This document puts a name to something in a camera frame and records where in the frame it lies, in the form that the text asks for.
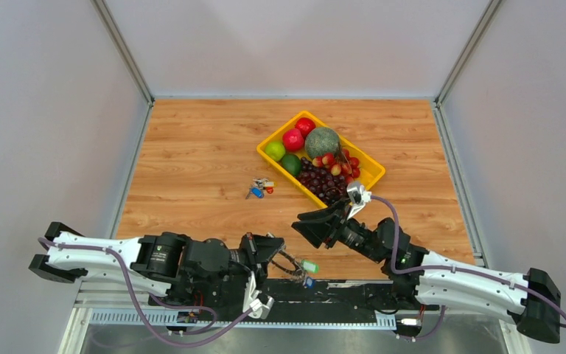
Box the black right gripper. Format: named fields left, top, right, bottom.
left=291, top=198, right=384, bottom=265

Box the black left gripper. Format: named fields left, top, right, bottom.
left=189, top=233, right=284, bottom=294

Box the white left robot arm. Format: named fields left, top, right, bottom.
left=29, top=222, right=284, bottom=305

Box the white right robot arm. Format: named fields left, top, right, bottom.
left=291, top=199, right=566, bottom=344

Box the purple grape bunch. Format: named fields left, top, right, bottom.
left=296, top=157, right=354, bottom=206

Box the yellow plastic tray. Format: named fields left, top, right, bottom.
left=256, top=111, right=386, bottom=209

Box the key bunch with coloured tags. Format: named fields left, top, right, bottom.
left=245, top=178, right=276, bottom=199

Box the dark green avocado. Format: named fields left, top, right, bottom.
left=279, top=153, right=302, bottom=178

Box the netted green melon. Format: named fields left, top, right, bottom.
left=304, top=127, right=341, bottom=159

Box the light green apple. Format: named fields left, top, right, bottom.
left=264, top=141, right=287, bottom=162

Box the red apple front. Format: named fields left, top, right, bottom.
left=282, top=128, right=305, bottom=152

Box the red apple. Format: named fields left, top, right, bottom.
left=282, top=128, right=305, bottom=152
left=295, top=117, right=316, bottom=139

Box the red apple back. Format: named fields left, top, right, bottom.
left=295, top=117, right=316, bottom=139

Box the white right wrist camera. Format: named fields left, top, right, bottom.
left=346, top=181, right=371, bottom=220

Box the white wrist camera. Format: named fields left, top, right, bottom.
left=242, top=272, right=274, bottom=319
left=346, top=181, right=371, bottom=220

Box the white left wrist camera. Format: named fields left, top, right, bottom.
left=242, top=272, right=274, bottom=319

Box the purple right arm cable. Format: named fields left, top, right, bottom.
left=371, top=195, right=566, bottom=329

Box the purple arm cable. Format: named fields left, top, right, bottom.
left=38, top=237, right=255, bottom=349
left=371, top=195, right=566, bottom=329

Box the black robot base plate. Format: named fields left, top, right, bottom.
left=148, top=277, right=421, bottom=322

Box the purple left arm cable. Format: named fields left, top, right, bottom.
left=38, top=237, right=255, bottom=349

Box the white slotted cable duct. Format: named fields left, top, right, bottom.
left=88, top=309, right=396, bottom=330

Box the right aluminium frame post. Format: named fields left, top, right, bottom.
left=434, top=0, right=504, bottom=108

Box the aluminium frame post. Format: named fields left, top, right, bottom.
left=91, top=0, right=155, bottom=107
left=434, top=0, right=504, bottom=108

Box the left aluminium frame post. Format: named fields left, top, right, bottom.
left=91, top=0, right=155, bottom=107

